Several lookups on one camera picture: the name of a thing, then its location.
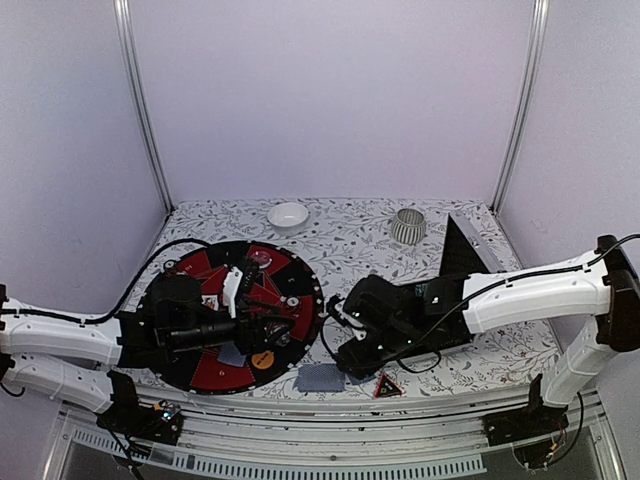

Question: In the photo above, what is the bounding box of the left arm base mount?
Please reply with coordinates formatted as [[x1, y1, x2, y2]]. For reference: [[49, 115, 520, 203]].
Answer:
[[97, 401, 184, 446]]

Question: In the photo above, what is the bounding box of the left aluminium frame post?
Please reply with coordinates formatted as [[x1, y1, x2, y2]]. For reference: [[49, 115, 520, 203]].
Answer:
[[113, 0, 175, 215]]

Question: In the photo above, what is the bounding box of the red black 100 chip stack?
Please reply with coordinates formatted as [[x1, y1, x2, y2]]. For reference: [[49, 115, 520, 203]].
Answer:
[[285, 297, 301, 311]]

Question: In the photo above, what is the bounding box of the orange big blind button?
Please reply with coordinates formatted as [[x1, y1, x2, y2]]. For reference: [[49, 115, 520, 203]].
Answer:
[[251, 350, 275, 370]]

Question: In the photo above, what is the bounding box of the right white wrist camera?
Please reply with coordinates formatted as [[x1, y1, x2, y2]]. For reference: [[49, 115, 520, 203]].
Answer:
[[326, 295, 367, 341]]

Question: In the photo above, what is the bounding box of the aluminium poker chip case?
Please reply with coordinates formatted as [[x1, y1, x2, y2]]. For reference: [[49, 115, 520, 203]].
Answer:
[[399, 212, 506, 351]]

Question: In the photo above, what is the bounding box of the dealt blue playing cards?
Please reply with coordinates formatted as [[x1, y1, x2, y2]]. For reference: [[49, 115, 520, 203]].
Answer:
[[217, 344, 247, 368]]

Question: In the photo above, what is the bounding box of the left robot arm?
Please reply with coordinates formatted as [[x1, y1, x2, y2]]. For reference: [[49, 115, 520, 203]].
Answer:
[[1, 241, 323, 434]]

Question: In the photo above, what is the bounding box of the aluminium frame post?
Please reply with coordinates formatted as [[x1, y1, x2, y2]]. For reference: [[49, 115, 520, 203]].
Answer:
[[113, 0, 175, 215], [490, 0, 550, 217]]

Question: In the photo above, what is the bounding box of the striped grey white cup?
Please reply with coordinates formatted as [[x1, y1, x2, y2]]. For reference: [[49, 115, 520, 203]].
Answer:
[[391, 208, 426, 245]]

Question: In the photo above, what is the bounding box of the front aluminium rail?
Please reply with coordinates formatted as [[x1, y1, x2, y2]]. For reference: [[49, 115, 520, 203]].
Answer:
[[43, 387, 630, 479]]

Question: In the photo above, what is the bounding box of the white ceramic bowl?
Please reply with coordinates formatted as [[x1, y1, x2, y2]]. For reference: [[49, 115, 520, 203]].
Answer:
[[267, 202, 310, 236]]

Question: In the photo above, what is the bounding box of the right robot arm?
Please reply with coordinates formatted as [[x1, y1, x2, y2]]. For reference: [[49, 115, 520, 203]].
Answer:
[[327, 235, 639, 436]]

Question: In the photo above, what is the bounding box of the right aluminium frame post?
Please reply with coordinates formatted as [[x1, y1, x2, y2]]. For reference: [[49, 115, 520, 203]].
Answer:
[[490, 0, 550, 217]]

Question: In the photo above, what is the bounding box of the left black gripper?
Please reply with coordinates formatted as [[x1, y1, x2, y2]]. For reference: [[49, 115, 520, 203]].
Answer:
[[168, 297, 295, 355]]

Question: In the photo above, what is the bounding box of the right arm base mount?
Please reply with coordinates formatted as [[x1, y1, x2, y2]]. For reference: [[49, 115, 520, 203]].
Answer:
[[482, 398, 568, 446]]

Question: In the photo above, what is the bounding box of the round red black poker mat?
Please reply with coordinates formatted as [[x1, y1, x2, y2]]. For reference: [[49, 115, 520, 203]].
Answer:
[[147, 241, 324, 395]]

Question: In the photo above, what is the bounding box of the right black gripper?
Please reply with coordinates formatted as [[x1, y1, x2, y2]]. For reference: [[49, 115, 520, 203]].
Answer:
[[337, 324, 418, 381]]

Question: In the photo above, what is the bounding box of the red black triangle card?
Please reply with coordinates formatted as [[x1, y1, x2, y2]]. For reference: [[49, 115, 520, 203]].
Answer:
[[373, 374, 403, 399]]

